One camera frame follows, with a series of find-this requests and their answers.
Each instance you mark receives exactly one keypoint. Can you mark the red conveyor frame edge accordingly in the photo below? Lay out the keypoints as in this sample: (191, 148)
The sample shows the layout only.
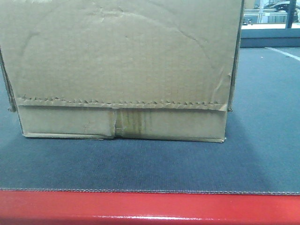
(95, 208)

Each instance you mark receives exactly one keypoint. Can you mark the dark green conveyor belt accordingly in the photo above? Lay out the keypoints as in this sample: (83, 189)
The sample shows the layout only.
(260, 155)

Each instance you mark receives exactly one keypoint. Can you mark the brown cardboard carton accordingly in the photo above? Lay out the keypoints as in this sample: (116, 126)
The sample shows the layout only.
(101, 69)

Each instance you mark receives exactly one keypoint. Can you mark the dark vertical pole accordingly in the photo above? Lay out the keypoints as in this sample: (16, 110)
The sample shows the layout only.
(290, 14)

